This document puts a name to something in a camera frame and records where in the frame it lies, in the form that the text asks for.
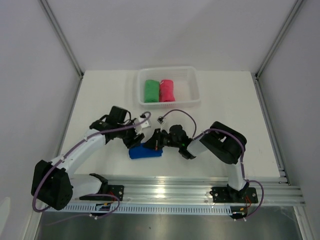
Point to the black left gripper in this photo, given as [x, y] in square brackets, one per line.
[131, 142]

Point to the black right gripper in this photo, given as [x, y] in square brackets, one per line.
[154, 142]

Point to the blue microfiber towel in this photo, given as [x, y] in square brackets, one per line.
[140, 152]

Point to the green microfiber towel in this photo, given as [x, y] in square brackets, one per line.
[151, 91]

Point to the pink microfiber towel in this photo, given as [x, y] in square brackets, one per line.
[166, 91]

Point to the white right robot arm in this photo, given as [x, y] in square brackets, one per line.
[222, 141]

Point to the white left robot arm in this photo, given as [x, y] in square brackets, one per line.
[54, 182]

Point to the white plastic basket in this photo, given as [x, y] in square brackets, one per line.
[185, 86]

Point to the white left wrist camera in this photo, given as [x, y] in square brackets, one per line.
[141, 123]

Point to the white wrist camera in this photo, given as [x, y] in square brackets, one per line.
[141, 123]
[162, 121]

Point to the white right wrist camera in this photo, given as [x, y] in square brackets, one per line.
[162, 121]

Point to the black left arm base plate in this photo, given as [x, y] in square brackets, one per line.
[110, 192]

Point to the aluminium front rail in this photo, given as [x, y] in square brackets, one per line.
[170, 190]

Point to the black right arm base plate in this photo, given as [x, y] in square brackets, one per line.
[226, 194]

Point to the white slotted cable duct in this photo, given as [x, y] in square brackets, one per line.
[130, 208]

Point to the aluminium frame post left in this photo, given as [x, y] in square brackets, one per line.
[53, 21]

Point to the aluminium frame post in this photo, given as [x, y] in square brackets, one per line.
[280, 36]
[53, 21]

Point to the aluminium frame post right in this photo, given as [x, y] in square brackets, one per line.
[280, 36]

